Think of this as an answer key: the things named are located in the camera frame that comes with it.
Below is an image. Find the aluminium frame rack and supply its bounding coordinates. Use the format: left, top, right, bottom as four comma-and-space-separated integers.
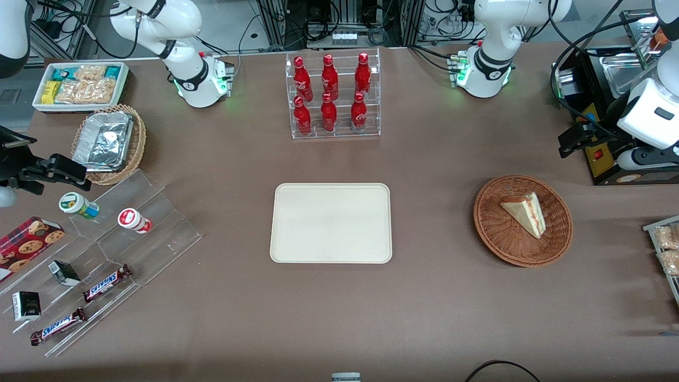
257, 0, 425, 49

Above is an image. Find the aluminium foil tray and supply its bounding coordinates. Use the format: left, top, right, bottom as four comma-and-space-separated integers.
72, 111, 134, 173

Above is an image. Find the yellow snack packet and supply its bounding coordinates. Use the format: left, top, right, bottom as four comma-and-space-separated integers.
41, 80, 62, 105

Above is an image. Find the Snickers chocolate bar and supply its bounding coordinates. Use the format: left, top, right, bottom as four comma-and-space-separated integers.
30, 307, 88, 346
82, 264, 133, 303

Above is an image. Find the clear acrylic bottle rack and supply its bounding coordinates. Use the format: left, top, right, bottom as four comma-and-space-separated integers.
285, 48, 381, 140

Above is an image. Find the red lid yogurt cup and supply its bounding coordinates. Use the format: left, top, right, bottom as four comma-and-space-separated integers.
117, 208, 153, 235

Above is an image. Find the brown wicker basket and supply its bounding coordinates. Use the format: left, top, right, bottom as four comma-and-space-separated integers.
473, 175, 574, 267

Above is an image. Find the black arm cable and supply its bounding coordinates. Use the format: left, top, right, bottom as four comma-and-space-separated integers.
549, 0, 645, 128

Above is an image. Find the white plastic snack bin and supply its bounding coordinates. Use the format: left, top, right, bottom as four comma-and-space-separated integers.
32, 62, 130, 114

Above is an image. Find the light wicker basket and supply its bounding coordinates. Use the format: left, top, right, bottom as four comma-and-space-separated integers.
71, 104, 147, 186

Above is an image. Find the small black carton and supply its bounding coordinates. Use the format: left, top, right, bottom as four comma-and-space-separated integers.
12, 291, 42, 322
48, 260, 81, 287

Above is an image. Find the triangular sandwich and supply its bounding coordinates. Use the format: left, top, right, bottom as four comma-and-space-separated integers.
500, 192, 546, 239

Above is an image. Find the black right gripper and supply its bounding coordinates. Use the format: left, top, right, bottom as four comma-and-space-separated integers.
0, 125, 92, 195

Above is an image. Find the red cola bottle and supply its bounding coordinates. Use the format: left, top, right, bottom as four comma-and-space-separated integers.
355, 52, 371, 97
321, 93, 338, 133
293, 56, 312, 102
321, 54, 339, 101
351, 91, 368, 132
293, 96, 312, 136

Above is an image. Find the black countertop appliance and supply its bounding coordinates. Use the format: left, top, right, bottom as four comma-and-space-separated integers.
552, 11, 679, 186

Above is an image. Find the beige plastic tray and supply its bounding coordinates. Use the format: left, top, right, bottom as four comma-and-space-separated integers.
269, 183, 393, 264

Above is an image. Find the red tartan cookie box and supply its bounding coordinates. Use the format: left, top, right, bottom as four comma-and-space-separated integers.
0, 216, 66, 283

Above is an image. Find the clear acrylic stepped shelf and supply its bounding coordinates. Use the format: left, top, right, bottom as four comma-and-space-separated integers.
0, 169, 203, 358

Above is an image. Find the green lid yogurt cup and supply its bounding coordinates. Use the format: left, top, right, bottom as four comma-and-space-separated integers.
58, 192, 100, 220

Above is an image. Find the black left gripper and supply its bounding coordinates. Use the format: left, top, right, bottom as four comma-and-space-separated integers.
558, 123, 632, 159

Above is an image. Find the black floor cable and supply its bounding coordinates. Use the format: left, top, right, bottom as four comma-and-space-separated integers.
465, 360, 542, 382

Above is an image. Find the metal snack tray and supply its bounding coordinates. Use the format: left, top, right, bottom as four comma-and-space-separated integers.
643, 215, 679, 307

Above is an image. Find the clear bag of crackers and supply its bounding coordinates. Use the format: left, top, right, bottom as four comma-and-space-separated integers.
74, 64, 108, 83
55, 79, 117, 105
658, 250, 679, 276
654, 225, 679, 250

